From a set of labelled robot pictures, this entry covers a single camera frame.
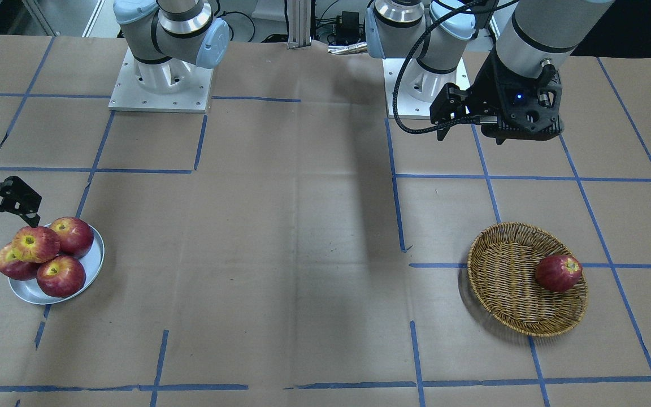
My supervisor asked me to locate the red apple plate front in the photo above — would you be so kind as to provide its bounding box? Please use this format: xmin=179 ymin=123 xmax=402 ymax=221
xmin=36 ymin=255 xmax=86 ymax=298

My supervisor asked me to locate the woven wicker basket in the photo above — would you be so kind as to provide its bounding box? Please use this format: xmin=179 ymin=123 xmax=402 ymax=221
xmin=467 ymin=222 xmax=589 ymax=337

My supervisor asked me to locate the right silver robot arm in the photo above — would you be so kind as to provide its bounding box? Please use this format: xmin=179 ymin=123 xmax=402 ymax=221
xmin=0 ymin=1 xmax=229 ymax=227

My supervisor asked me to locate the red apple plate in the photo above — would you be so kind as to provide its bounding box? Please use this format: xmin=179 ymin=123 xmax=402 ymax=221
xmin=0 ymin=243 xmax=40 ymax=281
xmin=49 ymin=217 xmax=94 ymax=258
xmin=36 ymin=255 xmax=86 ymax=298

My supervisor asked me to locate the dark red apple in basket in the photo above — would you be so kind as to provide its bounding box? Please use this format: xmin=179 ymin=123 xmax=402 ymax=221
xmin=535 ymin=255 xmax=582 ymax=293

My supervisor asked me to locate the red apple plate back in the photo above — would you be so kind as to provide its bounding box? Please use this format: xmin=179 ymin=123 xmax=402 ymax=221
xmin=0 ymin=243 xmax=40 ymax=281
xmin=49 ymin=217 xmax=94 ymax=258

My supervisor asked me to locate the light blue plate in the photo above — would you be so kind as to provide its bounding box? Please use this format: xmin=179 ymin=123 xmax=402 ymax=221
xmin=8 ymin=225 xmax=105 ymax=306

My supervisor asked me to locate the black power adapter box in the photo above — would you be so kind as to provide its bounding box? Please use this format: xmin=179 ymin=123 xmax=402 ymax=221
xmin=333 ymin=11 xmax=365 ymax=46

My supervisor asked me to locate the aluminium frame post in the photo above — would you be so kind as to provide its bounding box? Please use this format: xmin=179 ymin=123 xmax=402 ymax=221
xmin=285 ymin=0 xmax=315 ymax=50

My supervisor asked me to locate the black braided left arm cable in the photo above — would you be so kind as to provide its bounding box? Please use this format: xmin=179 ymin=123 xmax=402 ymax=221
xmin=392 ymin=0 xmax=521 ymax=135

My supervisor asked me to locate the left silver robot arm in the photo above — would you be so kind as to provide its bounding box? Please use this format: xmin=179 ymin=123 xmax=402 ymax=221
xmin=364 ymin=1 xmax=612 ymax=144

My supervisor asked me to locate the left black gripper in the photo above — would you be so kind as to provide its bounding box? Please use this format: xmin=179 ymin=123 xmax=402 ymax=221
xmin=429 ymin=50 xmax=564 ymax=142

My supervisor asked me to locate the red yellow apple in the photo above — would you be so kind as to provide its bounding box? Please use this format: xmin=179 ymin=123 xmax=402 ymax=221
xmin=11 ymin=226 xmax=61 ymax=263

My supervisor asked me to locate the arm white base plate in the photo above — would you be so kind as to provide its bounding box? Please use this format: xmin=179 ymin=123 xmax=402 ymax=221
xmin=382 ymin=58 xmax=470 ymax=120
xmin=108 ymin=49 xmax=214 ymax=114

